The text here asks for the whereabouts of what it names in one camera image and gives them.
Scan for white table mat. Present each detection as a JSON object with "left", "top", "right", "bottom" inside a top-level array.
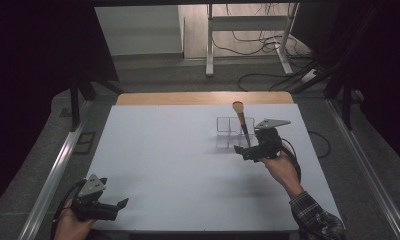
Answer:
[{"left": 87, "top": 103, "right": 344, "bottom": 233}]

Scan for makeup brush with gold ferrule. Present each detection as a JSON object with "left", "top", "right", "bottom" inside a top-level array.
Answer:
[{"left": 231, "top": 100, "right": 253, "bottom": 148}]

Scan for white power strip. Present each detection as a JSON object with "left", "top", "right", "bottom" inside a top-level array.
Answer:
[{"left": 301, "top": 68, "right": 320, "bottom": 84}]

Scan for white cabinet panel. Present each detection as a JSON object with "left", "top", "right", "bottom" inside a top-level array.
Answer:
[{"left": 94, "top": 4, "right": 184, "bottom": 57}]

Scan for white desk frame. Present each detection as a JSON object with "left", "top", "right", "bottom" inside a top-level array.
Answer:
[{"left": 205, "top": 3, "right": 300, "bottom": 78}]

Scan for black metal stand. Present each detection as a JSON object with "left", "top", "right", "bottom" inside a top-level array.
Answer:
[
  {"left": 323, "top": 74, "right": 357, "bottom": 132},
  {"left": 69, "top": 77, "right": 125, "bottom": 133}
]

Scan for aluminium rail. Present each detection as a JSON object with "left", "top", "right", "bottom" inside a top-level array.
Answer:
[
  {"left": 324, "top": 98, "right": 400, "bottom": 240},
  {"left": 17, "top": 99, "right": 93, "bottom": 240}
]

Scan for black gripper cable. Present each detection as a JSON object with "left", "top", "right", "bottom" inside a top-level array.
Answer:
[
  {"left": 279, "top": 137, "right": 303, "bottom": 184},
  {"left": 50, "top": 179, "right": 88, "bottom": 240}
]

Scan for black curtain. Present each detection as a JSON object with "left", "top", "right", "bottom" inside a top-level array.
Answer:
[
  {"left": 290, "top": 0, "right": 400, "bottom": 172},
  {"left": 0, "top": 0, "right": 120, "bottom": 214}
]

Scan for thin black floor cable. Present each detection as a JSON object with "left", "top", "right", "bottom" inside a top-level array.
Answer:
[{"left": 307, "top": 130, "right": 332, "bottom": 160}]

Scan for black looped floor cable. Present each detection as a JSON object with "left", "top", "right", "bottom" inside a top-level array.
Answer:
[{"left": 237, "top": 64, "right": 317, "bottom": 93}]

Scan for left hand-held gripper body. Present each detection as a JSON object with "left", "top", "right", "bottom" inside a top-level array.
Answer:
[{"left": 71, "top": 173, "right": 120, "bottom": 222}]

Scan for clear acrylic organizer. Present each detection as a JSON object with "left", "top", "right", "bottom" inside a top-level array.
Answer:
[{"left": 215, "top": 116, "right": 257, "bottom": 150}]

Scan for black tangled floor cables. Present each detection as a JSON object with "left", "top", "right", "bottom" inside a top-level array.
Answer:
[{"left": 210, "top": 3, "right": 311, "bottom": 58}]

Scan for person's right hand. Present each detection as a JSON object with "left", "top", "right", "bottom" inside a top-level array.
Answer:
[{"left": 259, "top": 147, "right": 305, "bottom": 200}]

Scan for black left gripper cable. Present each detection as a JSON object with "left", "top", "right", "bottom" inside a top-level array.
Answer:
[{"left": 50, "top": 179, "right": 88, "bottom": 240}]

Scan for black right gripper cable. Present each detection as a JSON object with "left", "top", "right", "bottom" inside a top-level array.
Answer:
[{"left": 279, "top": 137, "right": 303, "bottom": 184}]

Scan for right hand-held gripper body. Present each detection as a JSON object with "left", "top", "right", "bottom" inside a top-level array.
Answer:
[{"left": 252, "top": 118, "right": 292, "bottom": 162}]

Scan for person's left hand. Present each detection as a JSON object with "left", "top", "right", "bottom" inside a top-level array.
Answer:
[{"left": 53, "top": 208, "right": 96, "bottom": 240}]

